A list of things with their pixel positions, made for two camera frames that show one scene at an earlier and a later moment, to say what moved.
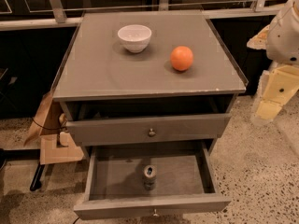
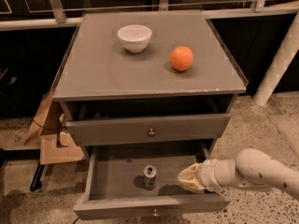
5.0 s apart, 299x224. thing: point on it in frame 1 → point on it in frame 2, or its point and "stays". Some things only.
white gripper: [282, 38] → [206, 174]
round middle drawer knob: [156, 215] stays
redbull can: [149, 175] stays
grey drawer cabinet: [150, 77] stays
